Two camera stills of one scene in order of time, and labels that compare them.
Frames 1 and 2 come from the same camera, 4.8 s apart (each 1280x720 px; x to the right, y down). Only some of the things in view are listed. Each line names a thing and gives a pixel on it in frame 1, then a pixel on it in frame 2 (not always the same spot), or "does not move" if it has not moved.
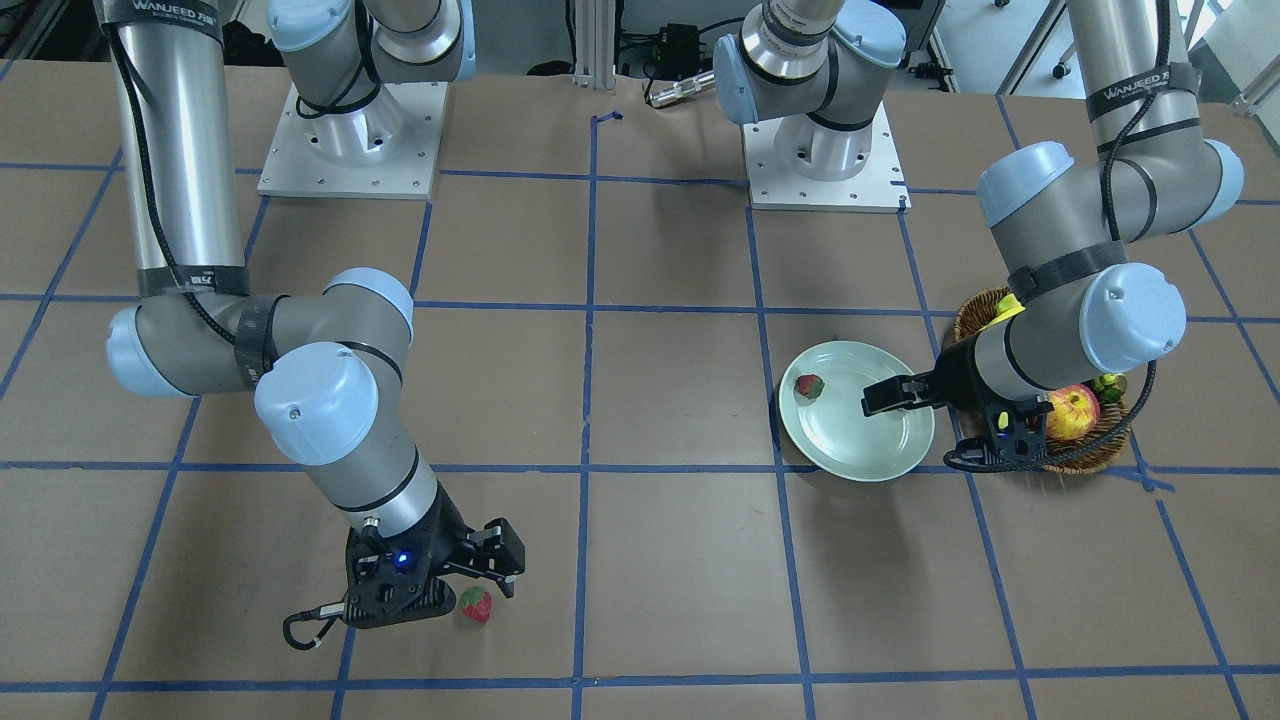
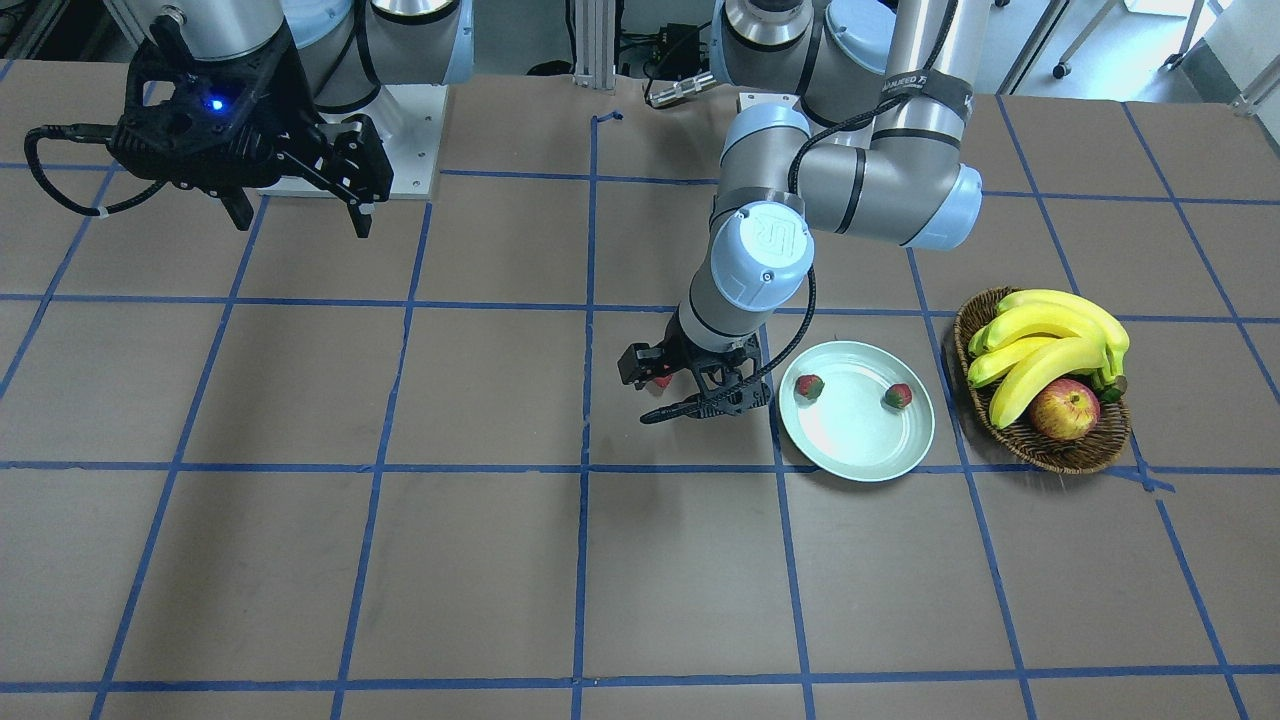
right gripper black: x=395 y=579 to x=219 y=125
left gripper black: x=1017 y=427 to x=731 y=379
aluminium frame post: x=595 y=44 does not move
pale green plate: x=832 y=432 does not move
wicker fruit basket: x=973 y=310 does not move
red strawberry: x=809 y=385 does not move
